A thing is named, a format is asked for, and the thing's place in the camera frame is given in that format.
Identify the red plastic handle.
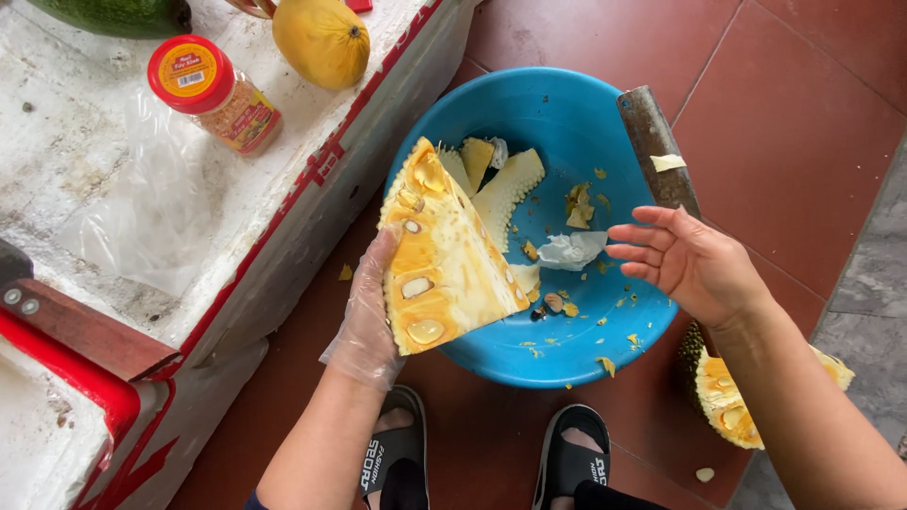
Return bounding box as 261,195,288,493
0,306,143,443

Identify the yellow jackfruit core piece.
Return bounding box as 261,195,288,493
460,137,496,194

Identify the red-lidded spice jar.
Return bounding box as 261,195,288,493
146,34,285,157

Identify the clear plastic bag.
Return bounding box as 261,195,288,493
55,88,222,300

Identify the large yellow jackfruit wedge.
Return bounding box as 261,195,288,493
377,136,532,357

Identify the white styrofoam box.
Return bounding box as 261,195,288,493
0,0,484,510

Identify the clump of yellow jackfruit fibres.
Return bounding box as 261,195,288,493
565,182,597,230

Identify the steel cleaver blade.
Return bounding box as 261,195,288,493
616,85,703,221

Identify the person's right hand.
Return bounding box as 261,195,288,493
604,205,775,332

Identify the green avocado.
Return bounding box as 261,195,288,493
27,0,194,41

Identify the black sandal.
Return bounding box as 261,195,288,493
532,404,612,510
357,384,431,510

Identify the large crumpled white tissue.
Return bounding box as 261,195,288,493
536,231,609,272

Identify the black right sandal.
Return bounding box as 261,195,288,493
532,404,612,510

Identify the jackfruit chunk with green rind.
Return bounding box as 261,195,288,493
679,321,857,451

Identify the knife with brown wooden handle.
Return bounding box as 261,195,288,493
0,239,183,384

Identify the small spiky jackfruit rind piece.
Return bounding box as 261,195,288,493
438,144,476,198

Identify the large spiky jackfruit rind piece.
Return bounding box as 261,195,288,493
471,148,547,254

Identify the person's left hand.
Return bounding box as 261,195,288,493
319,225,406,392

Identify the blue plastic basin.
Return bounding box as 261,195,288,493
383,67,681,390

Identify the striped basket edge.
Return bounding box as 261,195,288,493
225,0,279,20

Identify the black left sandal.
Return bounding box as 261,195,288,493
357,384,431,510

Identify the yellow mango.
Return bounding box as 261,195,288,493
272,0,371,92

